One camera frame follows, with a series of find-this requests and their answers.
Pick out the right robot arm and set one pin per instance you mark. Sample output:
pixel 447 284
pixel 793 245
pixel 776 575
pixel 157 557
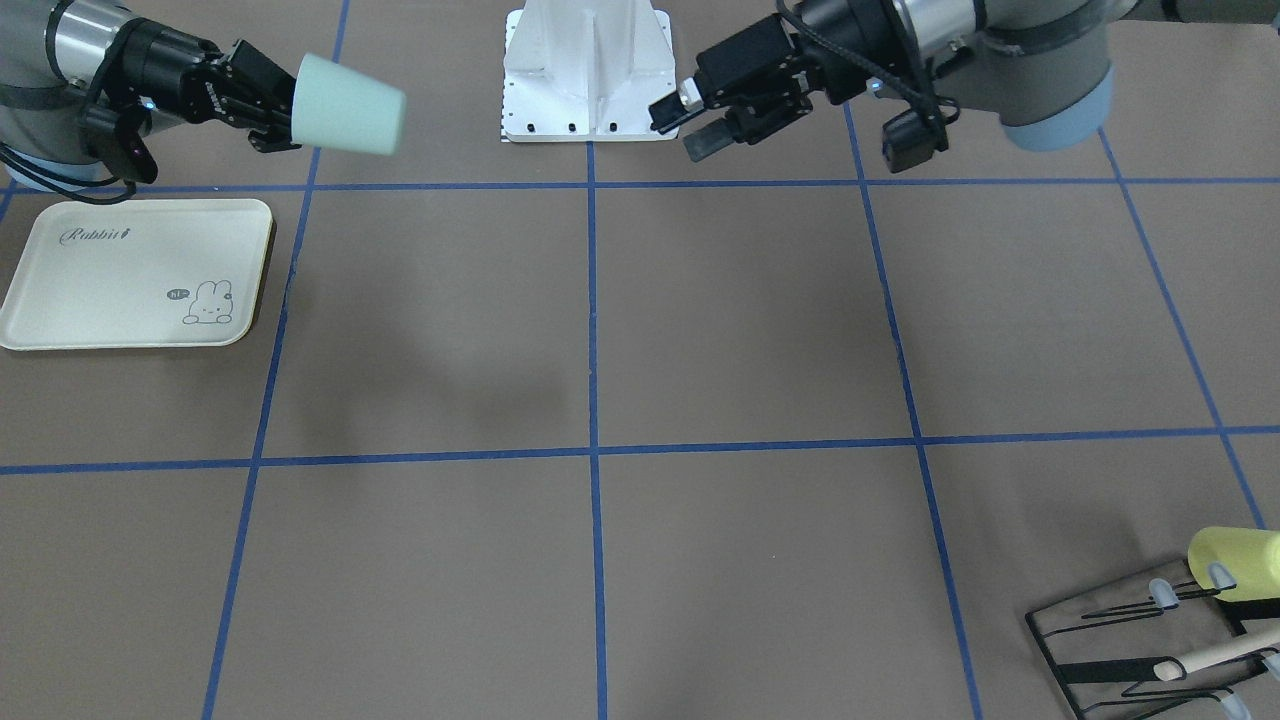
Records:
pixel 86 82

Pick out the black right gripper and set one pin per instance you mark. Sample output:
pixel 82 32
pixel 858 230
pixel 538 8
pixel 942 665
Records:
pixel 163 58

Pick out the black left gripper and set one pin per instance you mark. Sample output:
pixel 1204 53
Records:
pixel 838 26

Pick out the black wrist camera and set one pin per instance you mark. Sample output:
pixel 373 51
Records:
pixel 912 138

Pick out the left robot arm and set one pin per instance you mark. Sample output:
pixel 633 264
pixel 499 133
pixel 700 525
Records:
pixel 1042 67

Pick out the yellow cup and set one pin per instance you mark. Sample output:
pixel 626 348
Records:
pixel 1249 556

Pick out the wooden rack dowel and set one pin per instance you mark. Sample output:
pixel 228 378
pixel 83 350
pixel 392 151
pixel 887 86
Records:
pixel 1241 647

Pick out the black wire cup rack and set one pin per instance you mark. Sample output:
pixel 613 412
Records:
pixel 1100 646

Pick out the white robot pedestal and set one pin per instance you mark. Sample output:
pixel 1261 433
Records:
pixel 585 71

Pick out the cream rabbit tray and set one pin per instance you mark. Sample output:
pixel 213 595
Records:
pixel 167 273

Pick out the pale green cup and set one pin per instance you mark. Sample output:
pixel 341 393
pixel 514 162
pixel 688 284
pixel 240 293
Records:
pixel 336 107

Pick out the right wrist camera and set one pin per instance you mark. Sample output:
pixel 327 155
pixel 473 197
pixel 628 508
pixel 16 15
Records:
pixel 114 137

